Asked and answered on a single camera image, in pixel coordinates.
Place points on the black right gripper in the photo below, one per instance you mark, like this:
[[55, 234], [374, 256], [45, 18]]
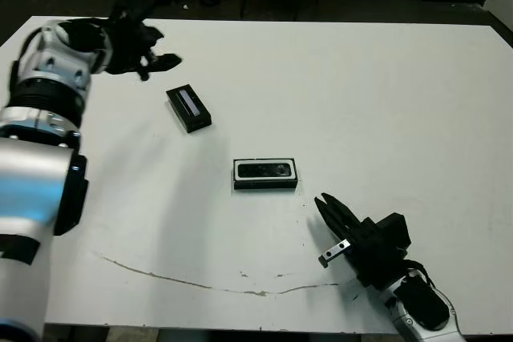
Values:
[[372, 254]]

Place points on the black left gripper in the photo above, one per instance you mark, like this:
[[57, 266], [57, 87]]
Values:
[[124, 49]]

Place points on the black lid with silver stripe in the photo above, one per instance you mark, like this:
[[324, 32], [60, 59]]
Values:
[[188, 109]]

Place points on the black camera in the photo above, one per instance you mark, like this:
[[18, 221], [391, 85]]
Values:
[[262, 170]]

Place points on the black box with white insert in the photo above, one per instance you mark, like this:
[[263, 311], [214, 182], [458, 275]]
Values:
[[264, 185]]

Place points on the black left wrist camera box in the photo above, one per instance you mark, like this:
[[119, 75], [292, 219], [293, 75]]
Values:
[[132, 3]]

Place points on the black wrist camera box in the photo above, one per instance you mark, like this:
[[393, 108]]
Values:
[[132, 3], [394, 234]]

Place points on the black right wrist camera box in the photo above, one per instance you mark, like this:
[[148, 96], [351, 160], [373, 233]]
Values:
[[394, 234]]

